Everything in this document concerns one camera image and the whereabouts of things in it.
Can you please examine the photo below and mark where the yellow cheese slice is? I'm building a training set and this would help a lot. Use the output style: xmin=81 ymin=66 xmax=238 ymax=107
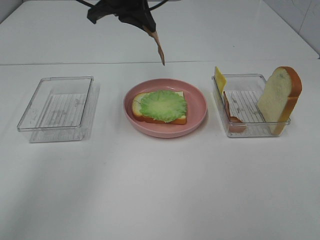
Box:
xmin=214 ymin=66 xmax=227 ymax=104

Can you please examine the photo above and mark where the black cable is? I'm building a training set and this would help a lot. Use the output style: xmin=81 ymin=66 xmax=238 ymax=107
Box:
xmin=75 ymin=0 xmax=173 ymax=11

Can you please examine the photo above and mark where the right clear plastic container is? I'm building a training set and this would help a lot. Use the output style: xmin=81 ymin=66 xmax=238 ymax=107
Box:
xmin=212 ymin=73 xmax=291 ymax=138

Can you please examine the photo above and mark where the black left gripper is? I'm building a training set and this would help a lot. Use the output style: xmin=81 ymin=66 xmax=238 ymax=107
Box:
xmin=86 ymin=0 xmax=156 ymax=33

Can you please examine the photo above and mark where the bacon strip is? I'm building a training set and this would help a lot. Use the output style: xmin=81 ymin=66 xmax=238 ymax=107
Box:
xmin=143 ymin=25 xmax=166 ymax=66
xmin=223 ymin=91 xmax=247 ymax=133

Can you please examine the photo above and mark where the left clear plastic container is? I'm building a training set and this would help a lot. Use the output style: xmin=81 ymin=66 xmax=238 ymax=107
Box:
xmin=17 ymin=76 xmax=99 ymax=143

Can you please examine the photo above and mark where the bread slice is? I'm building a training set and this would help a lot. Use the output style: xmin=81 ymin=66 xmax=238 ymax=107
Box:
xmin=257 ymin=66 xmax=302 ymax=136
xmin=131 ymin=90 xmax=188 ymax=126

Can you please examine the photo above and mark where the pink round plate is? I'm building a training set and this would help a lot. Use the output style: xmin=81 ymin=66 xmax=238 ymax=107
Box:
xmin=123 ymin=78 xmax=208 ymax=139

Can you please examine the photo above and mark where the green lettuce leaf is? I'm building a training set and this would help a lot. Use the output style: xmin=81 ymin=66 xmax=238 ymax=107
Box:
xmin=139 ymin=90 xmax=188 ymax=124

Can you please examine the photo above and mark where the clear plastic container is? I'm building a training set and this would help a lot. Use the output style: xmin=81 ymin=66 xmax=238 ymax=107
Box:
xmin=17 ymin=76 xmax=99 ymax=143
xmin=212 ymin=73 xmax=291 ymax=138

